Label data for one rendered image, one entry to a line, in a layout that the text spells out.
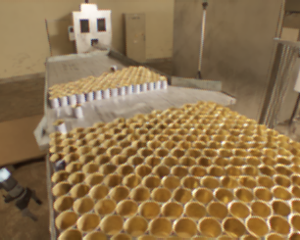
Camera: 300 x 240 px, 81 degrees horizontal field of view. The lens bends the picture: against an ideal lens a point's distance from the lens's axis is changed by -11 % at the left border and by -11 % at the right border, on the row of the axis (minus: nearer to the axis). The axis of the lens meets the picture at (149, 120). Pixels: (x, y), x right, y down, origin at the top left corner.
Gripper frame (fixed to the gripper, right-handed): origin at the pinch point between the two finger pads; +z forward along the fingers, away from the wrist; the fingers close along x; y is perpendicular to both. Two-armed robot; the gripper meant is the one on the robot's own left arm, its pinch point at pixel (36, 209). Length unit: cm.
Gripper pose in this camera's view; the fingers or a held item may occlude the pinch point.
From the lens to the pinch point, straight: 133.3
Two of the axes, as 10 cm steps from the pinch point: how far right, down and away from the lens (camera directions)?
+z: 4.2, 8.0, 4.3
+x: -2.9, -3.3, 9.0
